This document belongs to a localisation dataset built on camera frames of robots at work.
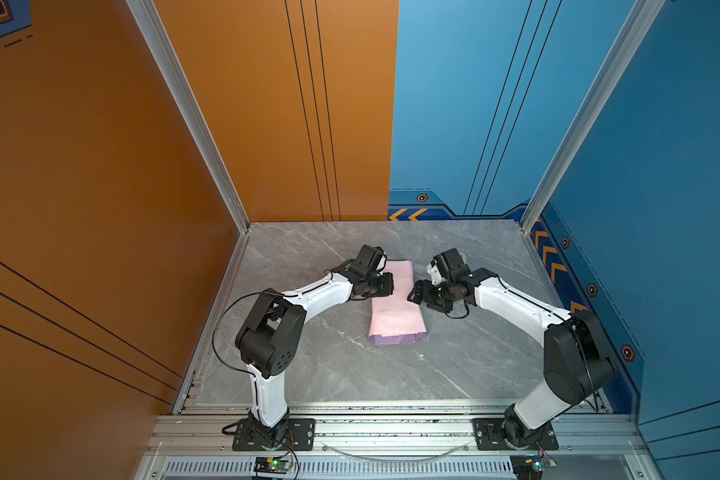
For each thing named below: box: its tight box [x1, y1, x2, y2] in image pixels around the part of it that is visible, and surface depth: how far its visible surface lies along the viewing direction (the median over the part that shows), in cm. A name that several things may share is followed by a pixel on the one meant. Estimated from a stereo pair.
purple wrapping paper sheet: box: [368, 260, 427, 345], surface depth 88 cm
